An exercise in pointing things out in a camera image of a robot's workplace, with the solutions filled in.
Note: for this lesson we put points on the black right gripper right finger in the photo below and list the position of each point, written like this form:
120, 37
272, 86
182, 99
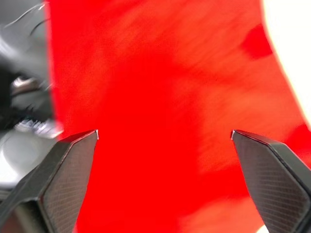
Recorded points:
272, 184

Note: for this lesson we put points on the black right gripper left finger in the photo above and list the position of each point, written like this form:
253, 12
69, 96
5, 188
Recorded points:
60, 184

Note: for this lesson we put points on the red t-shirt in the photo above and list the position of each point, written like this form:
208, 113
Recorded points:
155, 80

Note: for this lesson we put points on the silver robot body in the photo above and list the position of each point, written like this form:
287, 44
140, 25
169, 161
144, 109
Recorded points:
22, 102

